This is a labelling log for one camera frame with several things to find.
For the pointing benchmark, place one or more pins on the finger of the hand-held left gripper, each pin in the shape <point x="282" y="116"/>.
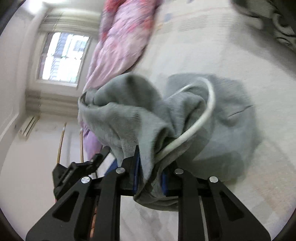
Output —
<point x="103" y="156"/>

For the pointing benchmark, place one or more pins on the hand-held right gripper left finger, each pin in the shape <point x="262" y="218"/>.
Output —
<point x="136" y="172"/>

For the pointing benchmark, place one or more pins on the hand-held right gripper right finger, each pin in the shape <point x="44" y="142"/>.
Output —
<point x="164" y="184"/>

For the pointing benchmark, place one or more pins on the grey hoodie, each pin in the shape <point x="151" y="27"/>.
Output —
<point x="129" y="111"/>

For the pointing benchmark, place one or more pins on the white air conditioner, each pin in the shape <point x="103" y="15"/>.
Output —
<point x="29" y="127"/>

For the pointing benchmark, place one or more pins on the grey beige curtain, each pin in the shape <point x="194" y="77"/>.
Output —
<point x="50" y="100"/>
<point x="69" y="22"/>

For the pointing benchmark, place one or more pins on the barred window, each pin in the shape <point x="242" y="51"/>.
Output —
<point x="62" y="56"/>

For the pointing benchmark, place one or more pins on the purple floral quilt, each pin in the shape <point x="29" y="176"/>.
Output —
<point x="120" y="46"/>

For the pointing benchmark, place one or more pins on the dark printed garment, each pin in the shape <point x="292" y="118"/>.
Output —
<point x="283" y="30"/>

